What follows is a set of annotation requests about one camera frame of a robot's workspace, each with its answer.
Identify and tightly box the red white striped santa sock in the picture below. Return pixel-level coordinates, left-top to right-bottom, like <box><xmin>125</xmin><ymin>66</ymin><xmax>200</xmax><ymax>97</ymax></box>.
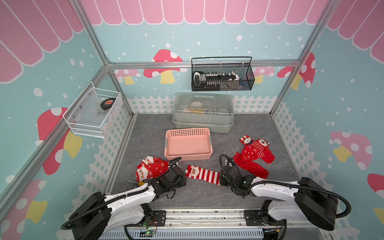
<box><xmin>185</xmin><ymin>165</ymin><xmax>220</xmax><ymax>186</ymax></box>

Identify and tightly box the red snowflake santa sock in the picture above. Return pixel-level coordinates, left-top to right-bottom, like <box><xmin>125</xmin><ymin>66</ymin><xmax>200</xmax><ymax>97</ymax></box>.
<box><xmin>136</xmin><ymin>156</ymin><xmax>170</xmax><ymax>182</ymax></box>

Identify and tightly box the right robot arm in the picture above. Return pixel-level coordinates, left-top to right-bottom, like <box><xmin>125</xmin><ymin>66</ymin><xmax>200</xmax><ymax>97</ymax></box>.
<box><xmin>220</xmin><ymin>166</ymin><xmax>352</xmax><ymax>231</ymax></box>

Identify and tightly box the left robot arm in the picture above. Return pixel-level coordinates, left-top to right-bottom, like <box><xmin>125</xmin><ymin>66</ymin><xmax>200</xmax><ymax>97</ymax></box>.
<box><xmin>61</xmin><ymin>166</ymin><xmax>187</xmax><ymax>240</ymax></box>

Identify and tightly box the red snowman sock pair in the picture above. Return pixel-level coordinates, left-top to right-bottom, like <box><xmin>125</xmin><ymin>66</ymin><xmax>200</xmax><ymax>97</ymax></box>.
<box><xmin>234</xmin><ymin>135</ymin><xmax>275</xmax><ymax>179</ymax></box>

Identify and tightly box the pink perforated plastic basket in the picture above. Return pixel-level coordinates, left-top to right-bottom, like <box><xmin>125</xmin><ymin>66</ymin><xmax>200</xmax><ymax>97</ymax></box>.
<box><xmin>164</xmin><ymin>128</ymin><xmax>213</xmax><ymax>161</ymax></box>

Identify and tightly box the clear lidded storage box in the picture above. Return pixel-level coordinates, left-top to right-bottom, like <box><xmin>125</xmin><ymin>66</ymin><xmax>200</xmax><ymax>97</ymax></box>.
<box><xmin>173</xmin><ymin>93</ymin><xmax>235</xmax><ymax>133</ymax></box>

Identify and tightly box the black red tape measure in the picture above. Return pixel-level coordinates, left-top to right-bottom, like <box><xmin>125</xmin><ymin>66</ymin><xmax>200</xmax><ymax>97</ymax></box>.
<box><xmin>100</xmin><ymin>98</ymin><xmax>117</xmax><ymax>111</ymax></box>

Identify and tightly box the yellow handled screwdriver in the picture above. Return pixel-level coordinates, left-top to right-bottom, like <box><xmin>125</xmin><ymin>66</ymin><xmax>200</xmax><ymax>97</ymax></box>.
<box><xmin>128</xmin><ymin>180</ymin><xmax>145</xmax><ymax>186</ymax></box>

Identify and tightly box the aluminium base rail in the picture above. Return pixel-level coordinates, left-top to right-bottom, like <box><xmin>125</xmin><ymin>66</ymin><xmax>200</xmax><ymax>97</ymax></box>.
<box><xmin>98</xmin><ymin>207</ymin><xmax>325</xmax><ymax>232</ymax></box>

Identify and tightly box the white wire wall basket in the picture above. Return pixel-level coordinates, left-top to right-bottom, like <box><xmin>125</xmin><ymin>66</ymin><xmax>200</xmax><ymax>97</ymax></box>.
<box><xmin>63</xmin><ymin>82</ymin><xmax>123</xmax><ymax>138</ymax></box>

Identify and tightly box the black wire wall basket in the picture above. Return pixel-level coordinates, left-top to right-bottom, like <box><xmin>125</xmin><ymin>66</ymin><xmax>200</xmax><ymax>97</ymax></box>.
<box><xmin>191</xmin><ymin>57</ymin><xmax>255</xmax><ymax>92</ymax></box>

